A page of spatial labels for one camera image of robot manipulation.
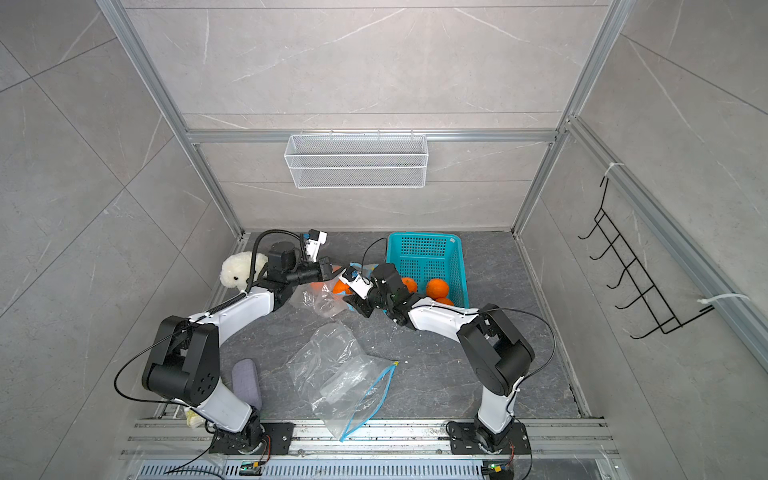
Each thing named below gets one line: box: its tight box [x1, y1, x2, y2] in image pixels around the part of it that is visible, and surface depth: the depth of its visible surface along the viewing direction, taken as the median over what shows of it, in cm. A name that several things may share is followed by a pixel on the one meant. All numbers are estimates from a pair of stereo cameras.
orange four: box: [426, 278, 454, 305], surface depth 98 cm
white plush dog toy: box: [220, 251, 268, 290], surface depth 86 cm
